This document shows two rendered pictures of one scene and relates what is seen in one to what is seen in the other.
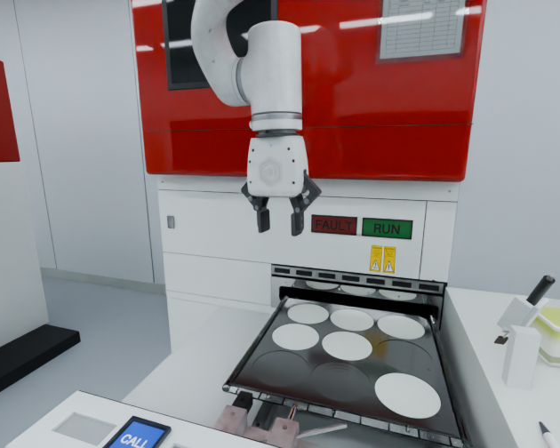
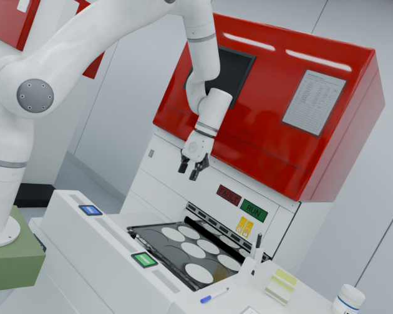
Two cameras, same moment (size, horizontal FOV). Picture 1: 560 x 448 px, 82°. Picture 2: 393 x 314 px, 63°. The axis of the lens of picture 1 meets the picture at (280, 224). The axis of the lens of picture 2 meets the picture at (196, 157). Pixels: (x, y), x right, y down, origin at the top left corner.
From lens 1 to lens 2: 63 cm
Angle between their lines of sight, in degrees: 16
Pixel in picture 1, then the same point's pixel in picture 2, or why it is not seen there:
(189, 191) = (168, 142)
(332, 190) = (236, 176)
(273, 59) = (212, 104)
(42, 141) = (111, 69)
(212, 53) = (192, 91)
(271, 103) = (204, 120)
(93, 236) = (107, 144)
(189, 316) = (133, 210)
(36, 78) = not seen: hidden behind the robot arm
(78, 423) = (75, 197)
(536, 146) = not seen: outside the picture
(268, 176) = (191, 149)
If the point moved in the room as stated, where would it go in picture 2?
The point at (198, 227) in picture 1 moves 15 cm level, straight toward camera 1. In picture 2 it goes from (163, 162) to (157, 167)
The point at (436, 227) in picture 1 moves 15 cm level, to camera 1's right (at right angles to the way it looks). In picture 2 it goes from (278, 222) to (315, 242)
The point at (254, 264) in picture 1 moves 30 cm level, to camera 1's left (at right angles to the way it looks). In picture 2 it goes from (179, 197) to (129, 169)
